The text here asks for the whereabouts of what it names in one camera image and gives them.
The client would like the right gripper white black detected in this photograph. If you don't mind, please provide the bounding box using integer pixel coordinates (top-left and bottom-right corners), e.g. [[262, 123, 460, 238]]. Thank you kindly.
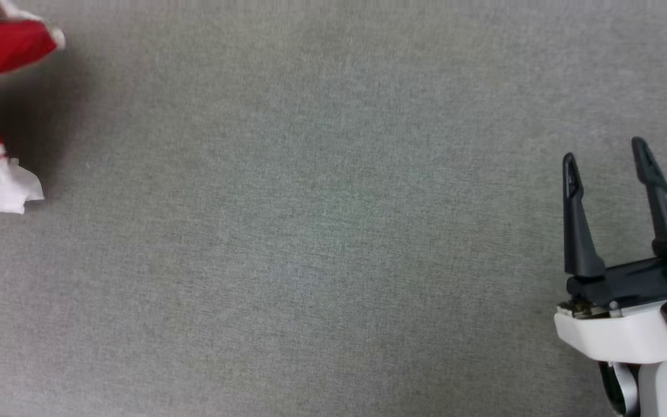
[[554, 137, 667, 366]]

